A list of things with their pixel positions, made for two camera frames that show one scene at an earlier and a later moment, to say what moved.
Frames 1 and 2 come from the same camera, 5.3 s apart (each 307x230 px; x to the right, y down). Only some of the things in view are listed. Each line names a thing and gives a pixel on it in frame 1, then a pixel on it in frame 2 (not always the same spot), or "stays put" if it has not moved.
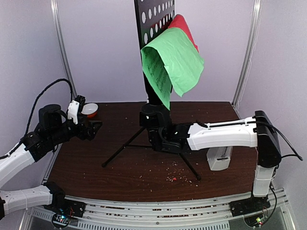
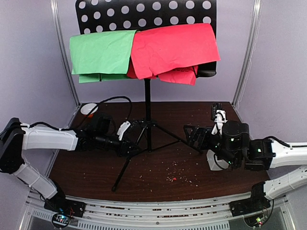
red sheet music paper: x=179 y=21 → x=173 y=53
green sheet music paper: x=172 y=61 → x=103 y=56
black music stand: x=151 y=17 → x=113 y=15
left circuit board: x=61 y=220 stays put
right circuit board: x=254 y=221 stays put
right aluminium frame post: x=251 y=49 stays put
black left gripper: x=89 y=133 → x=124 y=146
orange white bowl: x=90 y=109 stays put
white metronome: x=218 y=158 stays put
